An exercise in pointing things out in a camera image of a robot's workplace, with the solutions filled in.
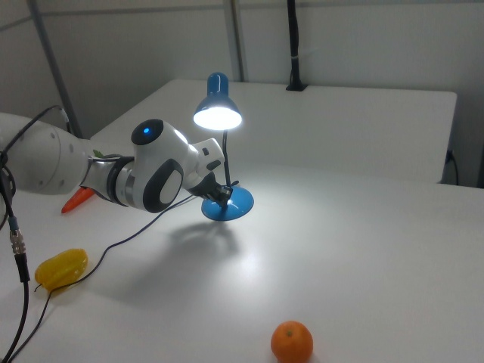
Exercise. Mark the grey metal partition post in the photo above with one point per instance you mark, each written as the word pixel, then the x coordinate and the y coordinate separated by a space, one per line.
pixel 238 41
pixel 56 75

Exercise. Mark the black camera stand with clamp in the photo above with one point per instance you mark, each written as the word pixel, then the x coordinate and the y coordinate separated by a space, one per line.
pixel 295 49

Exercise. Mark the yellow toy starfruit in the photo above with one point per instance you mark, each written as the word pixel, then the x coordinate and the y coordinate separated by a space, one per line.
pixel 62 269

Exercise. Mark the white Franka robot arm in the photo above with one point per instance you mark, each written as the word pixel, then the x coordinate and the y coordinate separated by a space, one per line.
pixel 159 162

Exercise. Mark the orange mandarin fruit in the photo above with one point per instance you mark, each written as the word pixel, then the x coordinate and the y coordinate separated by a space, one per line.
pixel 292 341

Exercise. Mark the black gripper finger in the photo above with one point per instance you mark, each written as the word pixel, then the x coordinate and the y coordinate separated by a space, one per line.
pixel 219 201
pixel 225 190

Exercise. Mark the orange toy carrot green leaves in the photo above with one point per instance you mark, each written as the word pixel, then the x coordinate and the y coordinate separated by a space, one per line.
pixel 77 200

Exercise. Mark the dark robot gripper body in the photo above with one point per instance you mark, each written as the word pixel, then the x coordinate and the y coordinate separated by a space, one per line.
pixel 204 186

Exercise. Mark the blue desk lamp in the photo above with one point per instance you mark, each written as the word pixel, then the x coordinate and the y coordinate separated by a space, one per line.
pixel 227 204

